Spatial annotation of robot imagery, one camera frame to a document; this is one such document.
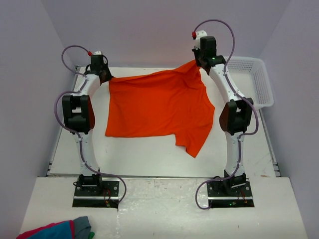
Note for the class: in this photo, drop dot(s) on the white plastic basket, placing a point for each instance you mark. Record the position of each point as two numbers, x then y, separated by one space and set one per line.
251 78

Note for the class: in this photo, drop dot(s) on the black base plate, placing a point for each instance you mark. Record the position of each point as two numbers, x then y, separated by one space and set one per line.
106 195
221 196

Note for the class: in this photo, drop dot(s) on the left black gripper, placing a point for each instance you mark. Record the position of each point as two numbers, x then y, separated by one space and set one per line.
106 75

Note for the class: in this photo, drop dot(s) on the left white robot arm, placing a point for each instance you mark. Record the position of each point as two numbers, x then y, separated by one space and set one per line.
79 119

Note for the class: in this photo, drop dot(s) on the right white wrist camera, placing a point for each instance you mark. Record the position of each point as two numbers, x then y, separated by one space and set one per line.
198 35

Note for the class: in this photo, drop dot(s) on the pink folded t shirt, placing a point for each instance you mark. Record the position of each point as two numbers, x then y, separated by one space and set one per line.
37 230

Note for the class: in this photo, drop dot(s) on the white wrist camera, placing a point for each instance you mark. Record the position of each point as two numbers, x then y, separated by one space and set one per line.
97 53
198 35

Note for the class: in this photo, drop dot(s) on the orange t shirt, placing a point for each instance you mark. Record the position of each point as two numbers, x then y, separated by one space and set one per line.
162 103

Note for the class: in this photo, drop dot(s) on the green folded t shirt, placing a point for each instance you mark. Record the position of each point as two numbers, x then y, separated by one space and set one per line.
91 235

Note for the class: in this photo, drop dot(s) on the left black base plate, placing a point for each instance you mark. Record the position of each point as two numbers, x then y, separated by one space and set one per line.
106 195

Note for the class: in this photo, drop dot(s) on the grey folded t shirt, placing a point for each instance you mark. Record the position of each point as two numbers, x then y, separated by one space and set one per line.
82 227

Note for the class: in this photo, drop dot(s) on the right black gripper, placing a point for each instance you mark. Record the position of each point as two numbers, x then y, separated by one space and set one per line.
201 62

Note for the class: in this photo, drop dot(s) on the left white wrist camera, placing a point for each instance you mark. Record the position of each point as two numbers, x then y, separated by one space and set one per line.
97 53

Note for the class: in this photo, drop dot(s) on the teal folded t shirt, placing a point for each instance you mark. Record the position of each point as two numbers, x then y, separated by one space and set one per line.
57 230

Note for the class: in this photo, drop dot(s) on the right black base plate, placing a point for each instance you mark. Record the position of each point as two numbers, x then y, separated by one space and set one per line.
221 196

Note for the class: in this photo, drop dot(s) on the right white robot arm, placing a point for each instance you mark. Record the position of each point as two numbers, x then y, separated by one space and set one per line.
235 116

